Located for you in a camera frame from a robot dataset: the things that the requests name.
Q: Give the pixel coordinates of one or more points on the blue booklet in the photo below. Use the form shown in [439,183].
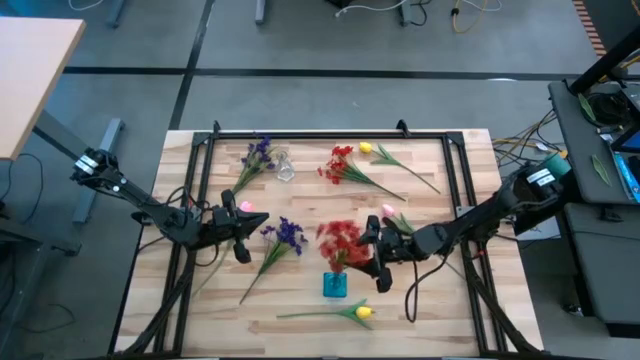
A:
[627,177]

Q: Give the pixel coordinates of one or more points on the light wooden desk top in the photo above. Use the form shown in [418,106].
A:
[30,75]

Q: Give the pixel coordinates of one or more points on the grey side panel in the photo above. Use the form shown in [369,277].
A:
[605,270]

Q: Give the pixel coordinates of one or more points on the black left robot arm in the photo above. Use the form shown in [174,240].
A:
[130,192]

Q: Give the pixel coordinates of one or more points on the grey table leg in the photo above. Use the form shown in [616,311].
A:
[406,12]
[116,12]
[260,12]

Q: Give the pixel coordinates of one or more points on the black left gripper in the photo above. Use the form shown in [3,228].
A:
[225,222]

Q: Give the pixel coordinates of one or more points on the black aluminium table frame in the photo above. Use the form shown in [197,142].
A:
[300,135]

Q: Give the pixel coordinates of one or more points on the red artificial flower bunch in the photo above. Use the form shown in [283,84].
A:
[340,245]
[340,167]

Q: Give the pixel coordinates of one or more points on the green artificial leaf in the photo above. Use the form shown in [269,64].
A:
[601,170]
[586,107]

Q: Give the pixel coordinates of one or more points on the grey metal desk leg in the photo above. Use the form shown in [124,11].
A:
[107,145]

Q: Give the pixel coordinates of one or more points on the purple artificial flower bunch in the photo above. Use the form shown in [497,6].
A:
[257,150]
[287,232]

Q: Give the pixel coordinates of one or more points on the grey side table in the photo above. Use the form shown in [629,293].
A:
[575,160]

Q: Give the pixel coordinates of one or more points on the teal tape roll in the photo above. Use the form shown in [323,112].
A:
[557,164]

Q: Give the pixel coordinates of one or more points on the yellow artificial tulip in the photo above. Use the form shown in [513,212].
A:
[364,312]
[365,147]

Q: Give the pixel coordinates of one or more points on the dark floor furniture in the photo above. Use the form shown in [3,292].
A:
[25,280]

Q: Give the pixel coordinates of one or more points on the black diagonal beam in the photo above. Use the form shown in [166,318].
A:
[605,62]

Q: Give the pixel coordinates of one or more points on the clear glass vase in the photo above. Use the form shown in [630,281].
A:
[285,172]

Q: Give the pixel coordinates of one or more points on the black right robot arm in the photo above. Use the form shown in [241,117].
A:
[475,225]

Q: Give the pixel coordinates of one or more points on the blue glass vase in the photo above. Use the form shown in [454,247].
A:
[335,286]

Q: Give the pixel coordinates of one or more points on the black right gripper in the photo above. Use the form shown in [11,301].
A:
[395,247]

